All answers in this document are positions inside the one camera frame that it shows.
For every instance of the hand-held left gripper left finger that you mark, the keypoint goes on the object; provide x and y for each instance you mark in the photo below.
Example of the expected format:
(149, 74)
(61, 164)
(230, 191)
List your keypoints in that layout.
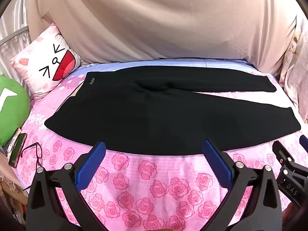
(92, 166)

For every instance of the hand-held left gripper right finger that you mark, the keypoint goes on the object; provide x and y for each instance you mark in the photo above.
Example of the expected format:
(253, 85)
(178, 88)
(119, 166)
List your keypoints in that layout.
(217, 164)

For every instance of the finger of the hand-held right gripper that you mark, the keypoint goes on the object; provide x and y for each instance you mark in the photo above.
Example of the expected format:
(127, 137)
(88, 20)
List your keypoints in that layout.
(282, 152)
(304, 141)

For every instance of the black pants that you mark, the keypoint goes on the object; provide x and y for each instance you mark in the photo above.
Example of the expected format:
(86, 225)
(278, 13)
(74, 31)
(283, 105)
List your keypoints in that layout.
(154, 115)

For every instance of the black-rimmed glasses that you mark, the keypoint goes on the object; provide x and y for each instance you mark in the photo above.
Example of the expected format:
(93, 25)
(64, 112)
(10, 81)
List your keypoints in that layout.
(32, 154)

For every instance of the pink rose bedsheet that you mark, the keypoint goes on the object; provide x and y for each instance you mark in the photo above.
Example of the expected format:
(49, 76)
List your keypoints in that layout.
(154, 187)

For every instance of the dark smartphone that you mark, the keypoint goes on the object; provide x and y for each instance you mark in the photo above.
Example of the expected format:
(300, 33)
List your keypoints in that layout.
(18, 150)

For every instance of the green plush pillow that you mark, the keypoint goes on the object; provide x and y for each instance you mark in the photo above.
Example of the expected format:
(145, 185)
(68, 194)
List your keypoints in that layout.
(12, 110)

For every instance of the white cat face pillow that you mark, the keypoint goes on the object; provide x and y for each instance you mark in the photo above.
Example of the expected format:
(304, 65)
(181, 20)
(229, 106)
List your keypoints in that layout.
(45, 62)

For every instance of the beige draped cloth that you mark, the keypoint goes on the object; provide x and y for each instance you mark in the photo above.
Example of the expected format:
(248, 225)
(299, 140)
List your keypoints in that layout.
(156, 21)

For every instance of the white sheer curtain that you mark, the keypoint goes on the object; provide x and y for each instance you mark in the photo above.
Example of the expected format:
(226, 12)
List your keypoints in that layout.
(12, 28)

